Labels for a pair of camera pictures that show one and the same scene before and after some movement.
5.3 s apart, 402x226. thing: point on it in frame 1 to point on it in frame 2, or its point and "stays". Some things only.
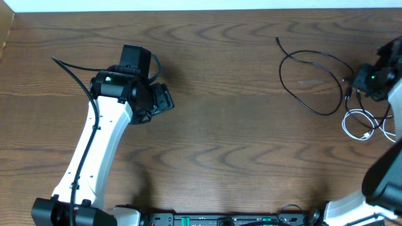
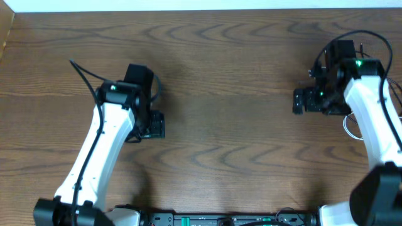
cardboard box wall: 6,18 stays
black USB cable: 316,64 to 361,51
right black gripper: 359,79 to 309,103
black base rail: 231,219 stays
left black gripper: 164,99 to 157,126
